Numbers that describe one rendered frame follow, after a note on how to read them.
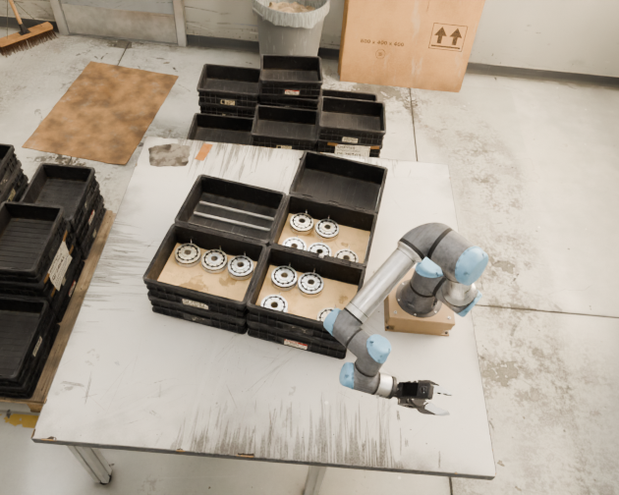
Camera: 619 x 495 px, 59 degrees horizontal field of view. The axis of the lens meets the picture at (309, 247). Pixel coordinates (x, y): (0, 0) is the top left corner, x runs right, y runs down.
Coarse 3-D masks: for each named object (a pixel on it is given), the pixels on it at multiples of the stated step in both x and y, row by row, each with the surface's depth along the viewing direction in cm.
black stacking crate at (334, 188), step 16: (304, 160) 250; (320, 160) 254; (336, 160) 252; (304, 176) 256; (320, 176) 257; (336, 176) 258; (352, 176) 257; (368, 176) 254; (304, 192) 249; (320, 192) 250; (336, 192) 251; (352, 192) 252; (368, 192) 252; (368, 208) 246
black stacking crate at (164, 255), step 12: (180, 228) 219; (168, 240) 215; (180, 240) 225; (192, 240) 223; (204, 240) 221; (216, 240) 219; (228, 240) 217; (168, 252) 219; (228, 252) 224; (240, 252) 222; (252, 252) 220; (156, 264) 209; (156, 276) 212; (156, 288) 204; (168, 300) 208; (180, 300) 207; (192, 300) 204; (204, 300) 203; (216, 312) 206; (228, 312) 206; (240, 312) 204
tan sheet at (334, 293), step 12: (300, 276) 219; (264, 288) 214; (324, 288) 216; (336, 288) 217; (348, 288) 217; (288, 300) 212; (300, 300) 212; (312, 300) 212; (324, 300) 213; (336, 300) 213; (348, 300) 214; (288, 312) 208; (300, 312) 208; (312, 312) 209
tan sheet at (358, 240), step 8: (288, 216) 239; (288, 224) 236; (288, 232) 233; (312, 232) 235; (344, 232) 236; (352, 232) 236; (360, 232) 237; (368, 232) 237; (280, 240) 230; (304, 240) 231; (312, 240) 232; (320, 240) 232; (336, 240) 233; (344, 240) 233; (352, 240) 233; (360, 240) 234; (336, 248) 230; (344, 248) 230; (352, 248) 230; (360, 248) 231; (360, 256) 228
